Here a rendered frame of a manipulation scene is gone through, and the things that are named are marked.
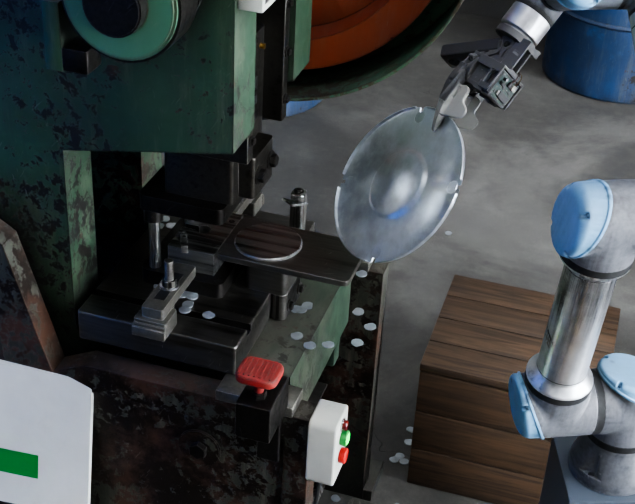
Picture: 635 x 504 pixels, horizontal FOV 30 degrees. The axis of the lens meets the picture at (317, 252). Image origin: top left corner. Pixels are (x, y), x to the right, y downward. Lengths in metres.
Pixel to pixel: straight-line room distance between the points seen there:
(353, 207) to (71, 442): 0.67
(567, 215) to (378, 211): 0.38
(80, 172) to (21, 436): 0.52
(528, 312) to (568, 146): 1.63
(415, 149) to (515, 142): 2.30
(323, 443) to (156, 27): 0.76
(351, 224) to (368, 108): 2.41
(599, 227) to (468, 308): 1.05
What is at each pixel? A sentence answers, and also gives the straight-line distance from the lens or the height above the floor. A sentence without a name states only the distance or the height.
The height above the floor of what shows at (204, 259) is 0.77.
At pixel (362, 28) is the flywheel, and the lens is 2.32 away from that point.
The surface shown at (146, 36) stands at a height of 1.29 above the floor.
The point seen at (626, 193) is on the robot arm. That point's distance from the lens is 1.85.
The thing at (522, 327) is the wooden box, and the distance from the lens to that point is 2.79.
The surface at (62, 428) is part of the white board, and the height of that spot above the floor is 0.48.
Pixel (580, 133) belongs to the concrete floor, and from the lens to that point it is 4.51.
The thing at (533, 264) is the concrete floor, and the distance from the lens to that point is 3.68.
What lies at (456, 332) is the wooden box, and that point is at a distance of 2.74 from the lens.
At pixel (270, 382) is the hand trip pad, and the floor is 0.76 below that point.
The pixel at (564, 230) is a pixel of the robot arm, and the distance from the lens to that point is 1.86.
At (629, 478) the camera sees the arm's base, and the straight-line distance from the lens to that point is 2.25.
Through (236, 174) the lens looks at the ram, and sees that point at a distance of 2.08.
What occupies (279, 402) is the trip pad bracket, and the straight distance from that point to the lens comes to 1.98.
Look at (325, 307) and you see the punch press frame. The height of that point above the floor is 0.65.
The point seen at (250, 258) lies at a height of 0.78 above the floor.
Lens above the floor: 1.95
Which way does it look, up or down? 33 degrees down
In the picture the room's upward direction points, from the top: 3 degrees clockwise
